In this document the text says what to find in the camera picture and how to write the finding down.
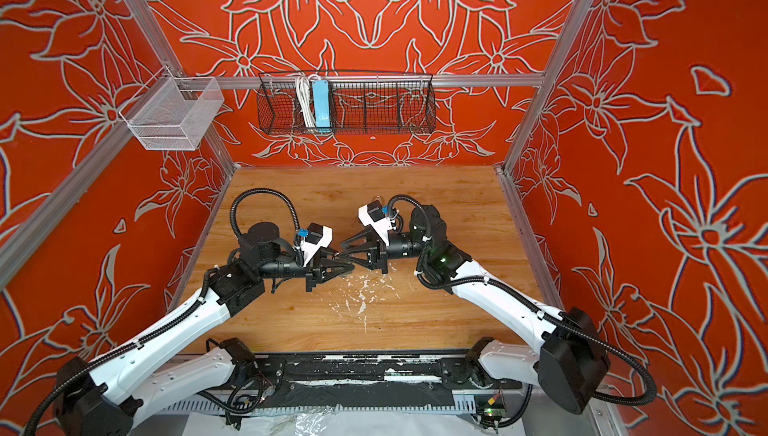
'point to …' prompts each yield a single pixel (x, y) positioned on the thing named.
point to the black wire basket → (360, 104)
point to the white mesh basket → (173, 113)
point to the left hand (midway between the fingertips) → (350, 261)
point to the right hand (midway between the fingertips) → (340, 254)
